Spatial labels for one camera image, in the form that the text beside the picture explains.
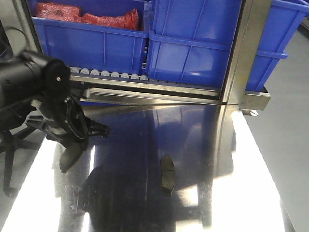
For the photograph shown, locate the stainless steel flow rack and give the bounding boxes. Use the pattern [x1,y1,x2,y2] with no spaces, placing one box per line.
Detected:
[14,0,272,114]

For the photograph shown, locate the blue plastic bin right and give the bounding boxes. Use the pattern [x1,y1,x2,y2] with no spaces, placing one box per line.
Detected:
[146,0,309,92]

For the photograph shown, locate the red bubble wrap bags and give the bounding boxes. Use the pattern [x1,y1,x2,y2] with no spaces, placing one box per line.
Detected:
[35,2,139,30]

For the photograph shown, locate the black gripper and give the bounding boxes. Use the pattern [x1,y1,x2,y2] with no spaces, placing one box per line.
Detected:
[26,95,109,150]

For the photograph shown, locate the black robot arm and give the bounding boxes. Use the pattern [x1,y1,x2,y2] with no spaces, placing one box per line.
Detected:
[0,50,109,149]

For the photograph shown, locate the blue bin with red bags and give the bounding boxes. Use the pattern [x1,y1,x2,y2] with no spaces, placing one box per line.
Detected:
[27,0,150,74]

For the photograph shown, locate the brake pad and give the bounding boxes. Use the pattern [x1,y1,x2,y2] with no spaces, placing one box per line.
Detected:
[59,143,84,173]
[160,155,176,196]

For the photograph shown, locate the black mesh office chair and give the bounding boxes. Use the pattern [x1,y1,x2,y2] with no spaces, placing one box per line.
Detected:
[0,25,39,197]

